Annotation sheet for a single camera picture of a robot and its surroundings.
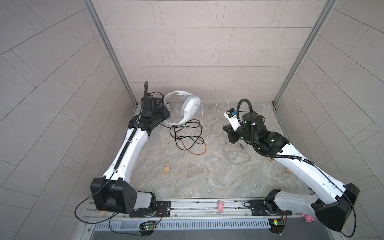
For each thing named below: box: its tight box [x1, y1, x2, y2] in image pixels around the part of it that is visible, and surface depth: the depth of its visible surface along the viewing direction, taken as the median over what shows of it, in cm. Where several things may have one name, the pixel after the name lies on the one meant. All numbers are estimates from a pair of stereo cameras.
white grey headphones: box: [163, 90, 202, 125], surface depth 67 cm
